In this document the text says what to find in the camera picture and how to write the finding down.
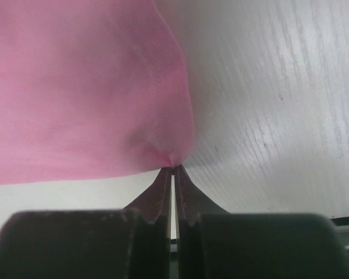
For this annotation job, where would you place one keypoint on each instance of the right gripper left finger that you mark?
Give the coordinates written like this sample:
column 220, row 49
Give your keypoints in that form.
column 129, row 243

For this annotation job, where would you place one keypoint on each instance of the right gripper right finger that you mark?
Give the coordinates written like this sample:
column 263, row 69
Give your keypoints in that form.
column 214, row 243

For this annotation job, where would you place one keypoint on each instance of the pink t shirt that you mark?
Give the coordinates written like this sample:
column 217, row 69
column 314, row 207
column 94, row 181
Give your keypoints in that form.
column 90, row 89

